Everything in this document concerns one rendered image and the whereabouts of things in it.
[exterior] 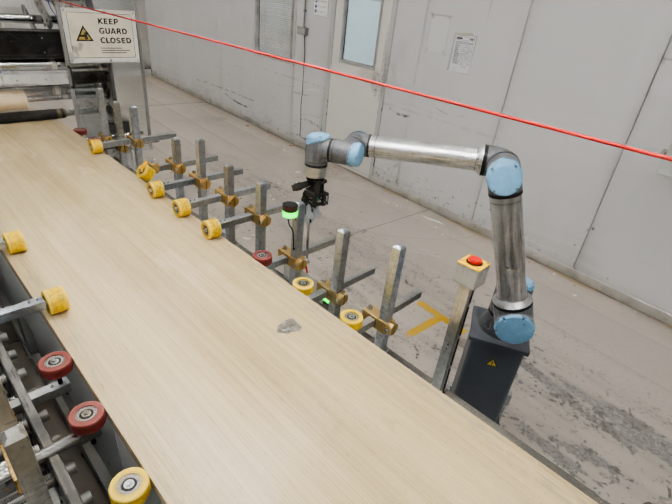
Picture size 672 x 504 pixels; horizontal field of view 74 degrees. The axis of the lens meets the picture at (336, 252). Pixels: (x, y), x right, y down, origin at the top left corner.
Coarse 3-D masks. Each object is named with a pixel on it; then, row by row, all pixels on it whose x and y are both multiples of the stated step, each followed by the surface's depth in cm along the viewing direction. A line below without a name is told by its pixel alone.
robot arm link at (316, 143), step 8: (312, 136) 167; (320, 136) 167; (328, 136) 168; (312, 144) 168; (320, 144) 168; (312, 152) 169; (320, 152) 168; (312, 160) 171; (320, 160) 171; (320, 168) 173
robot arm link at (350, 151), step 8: (328, 144) 167; (336, 144) 167; (344, 144) 166; (352, 144) 166; (360, 144) 167; (328, 152) 167; (336, 152) 167; (344, 152) 166; (352, 152) 165; (360, 152) 168; (328, 160) 170; (336, 160) 169; (344, 160) 167; (352, 160) 166; (360, 160) 170
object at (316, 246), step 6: (324, 240) 207; (330, 240) 207; (312, 246) 201; (318, 246) 203; (324, 246) 206; (312, 252) 201; (276, 258) 189; (282, 258) 189; (276, 264) 188; (282, 264) 190
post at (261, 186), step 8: (256, 184) 193; (264, 184) 192; (256, 192) 194; (264, 192) 194; (256, 200) 196; (264, 200) 196; (256, 208) 198; (264, 208) 198; (256, 224) 202; (256, 232) 204; (264, 232) 204; (256, 240) 206; (264, 240) 206; (256, 248) 208; (264, 248) 208
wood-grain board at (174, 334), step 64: (64, 128) 297; (0, 192) 208; (64, 192) 214; (128, 192) 221; (64, 256) 167; (128, 256) 172; (192, 256) 176; (64, 320) 137; (128, 320) 140; (192, 320) 143; (256, 320) 146; (320, 320) 150; (128, 384) 119; (192, 384) 121; (256, 384) 123; (320, 384) 125; (384, 384) 128; (128, 448) 105; (192, 448) 104; (256, 448) 106; (320, 448) 108; (384, 448) 109; (448, 448) 111; (512, 448) 113
